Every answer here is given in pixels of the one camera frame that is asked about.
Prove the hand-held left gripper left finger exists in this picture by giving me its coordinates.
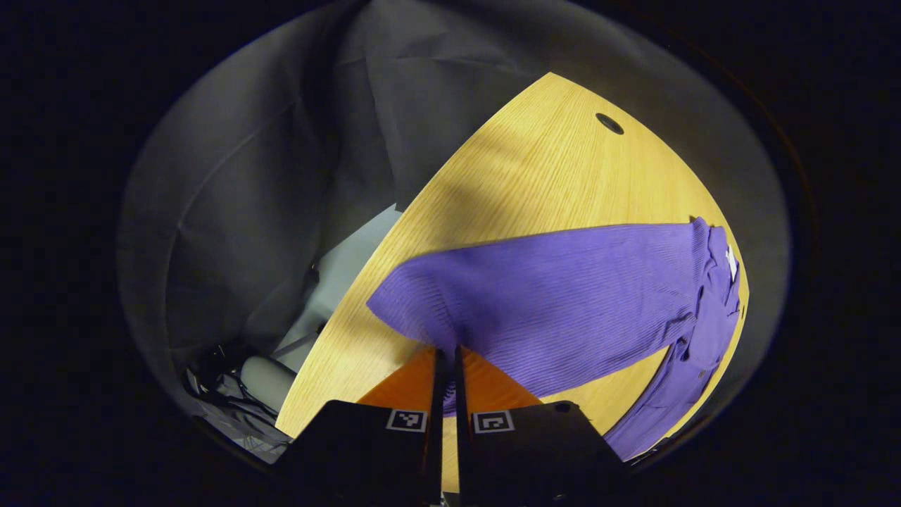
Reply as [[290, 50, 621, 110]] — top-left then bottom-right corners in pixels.
[[275, 346, 446, 507]]

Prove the purple knit cardigan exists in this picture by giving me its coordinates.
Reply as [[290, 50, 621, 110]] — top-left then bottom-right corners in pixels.
[[366, 217, 743, 462]]

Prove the grey table leg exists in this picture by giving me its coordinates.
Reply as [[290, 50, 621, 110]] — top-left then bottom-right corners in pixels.
[[239, 356, 296, 413]]

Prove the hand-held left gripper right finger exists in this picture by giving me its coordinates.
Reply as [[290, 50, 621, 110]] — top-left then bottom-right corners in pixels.
[[454, 345, 627, 507]]

